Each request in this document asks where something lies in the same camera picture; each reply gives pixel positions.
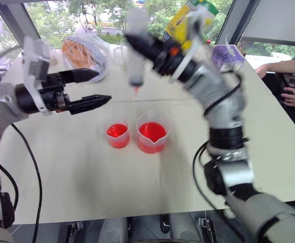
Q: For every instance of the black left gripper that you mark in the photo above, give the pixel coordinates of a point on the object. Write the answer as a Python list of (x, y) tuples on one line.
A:
[(52, 97)]

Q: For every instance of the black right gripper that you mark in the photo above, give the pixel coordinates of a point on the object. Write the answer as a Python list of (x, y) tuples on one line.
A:
[(167, 60)]

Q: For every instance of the clear plastic syringe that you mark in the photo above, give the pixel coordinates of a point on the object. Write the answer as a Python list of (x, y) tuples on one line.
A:
[(137, 73)]

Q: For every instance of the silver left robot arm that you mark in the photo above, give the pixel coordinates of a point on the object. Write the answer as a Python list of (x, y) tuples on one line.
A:
[(0, 111)]

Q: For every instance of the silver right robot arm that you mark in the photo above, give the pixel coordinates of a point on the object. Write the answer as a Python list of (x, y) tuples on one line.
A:
[(225, 101)]

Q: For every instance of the small cup with red liquid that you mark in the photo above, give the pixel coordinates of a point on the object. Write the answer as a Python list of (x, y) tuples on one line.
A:
[(117, 135)]

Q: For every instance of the large cup with red liquid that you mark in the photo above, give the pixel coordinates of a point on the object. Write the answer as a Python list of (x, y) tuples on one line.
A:
[(152, 136)]

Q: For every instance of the bystander hand with bare forearm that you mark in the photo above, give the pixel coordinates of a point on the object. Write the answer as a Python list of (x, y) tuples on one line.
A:
[(261, 71)]

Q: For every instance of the clear plastic bag orange contents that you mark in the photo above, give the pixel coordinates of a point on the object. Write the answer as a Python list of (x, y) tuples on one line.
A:
[(85, 54)]

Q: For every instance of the yellow green snack package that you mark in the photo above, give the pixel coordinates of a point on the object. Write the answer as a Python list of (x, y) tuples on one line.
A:
[(180, 22)]

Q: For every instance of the purple white carton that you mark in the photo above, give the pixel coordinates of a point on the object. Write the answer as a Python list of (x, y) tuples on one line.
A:
[(225, 55)]

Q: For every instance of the grey rounded robot leg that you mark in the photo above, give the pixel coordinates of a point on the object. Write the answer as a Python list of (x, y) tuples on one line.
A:
[(114, 231), (184, 229)]

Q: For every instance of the black device of bystander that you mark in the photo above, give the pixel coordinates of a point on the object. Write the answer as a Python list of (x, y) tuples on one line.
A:
[(291, 82)]

